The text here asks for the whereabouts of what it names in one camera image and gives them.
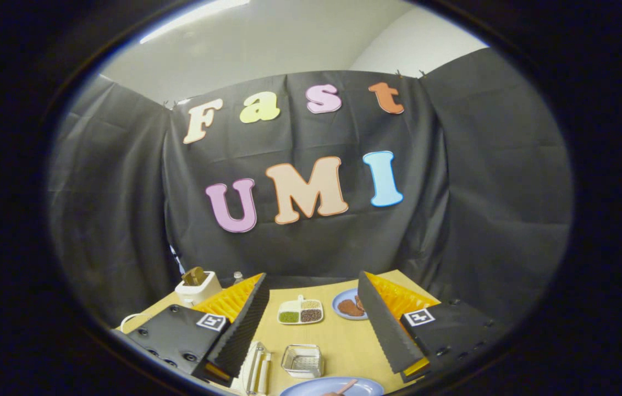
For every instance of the brown food piece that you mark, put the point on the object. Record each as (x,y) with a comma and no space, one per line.
(349,307)

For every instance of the large light blue plate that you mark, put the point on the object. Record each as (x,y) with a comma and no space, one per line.
(305,389)

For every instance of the small metal mesh basket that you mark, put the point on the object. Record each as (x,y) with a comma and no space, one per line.
(302,360)

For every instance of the brown toast slice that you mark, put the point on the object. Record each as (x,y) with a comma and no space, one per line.
(193,276)

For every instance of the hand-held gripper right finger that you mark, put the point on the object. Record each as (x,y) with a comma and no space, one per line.
(453,330)

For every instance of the white toaster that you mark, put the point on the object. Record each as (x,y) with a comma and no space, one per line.
(201,290)

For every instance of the small blue plate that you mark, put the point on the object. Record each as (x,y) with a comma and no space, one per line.
(343,314)

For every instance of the white compartment dish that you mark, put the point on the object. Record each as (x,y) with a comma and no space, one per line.
(300,312)

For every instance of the clear plastic bottle pink label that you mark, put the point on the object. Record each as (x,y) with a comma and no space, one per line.
(238,276)

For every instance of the black backdrop cloth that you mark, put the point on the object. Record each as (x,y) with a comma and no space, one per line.
(316,247)

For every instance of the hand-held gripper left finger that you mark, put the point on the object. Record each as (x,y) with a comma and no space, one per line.
(179,335)

